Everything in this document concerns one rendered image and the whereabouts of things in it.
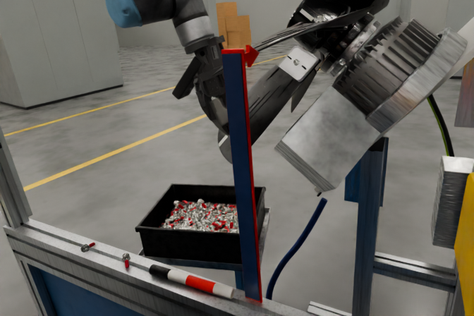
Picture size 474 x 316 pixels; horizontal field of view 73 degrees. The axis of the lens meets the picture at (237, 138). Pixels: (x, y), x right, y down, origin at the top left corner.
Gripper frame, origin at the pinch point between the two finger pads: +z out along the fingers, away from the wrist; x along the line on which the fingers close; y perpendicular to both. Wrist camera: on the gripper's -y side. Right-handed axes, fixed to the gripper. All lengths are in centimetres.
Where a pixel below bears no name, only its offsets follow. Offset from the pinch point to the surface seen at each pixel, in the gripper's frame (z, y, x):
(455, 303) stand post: 58, 36, 12
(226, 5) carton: -164, -364, 741
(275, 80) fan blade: -6.7, 12.8, 7.1
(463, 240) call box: 8, 41, -31
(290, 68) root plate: -8.1, 16.3, 8.9
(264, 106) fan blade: -2.4, 10.5, 2.4
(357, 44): -8.5, 31.2, 6.7
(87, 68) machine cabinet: -106, -511, 373
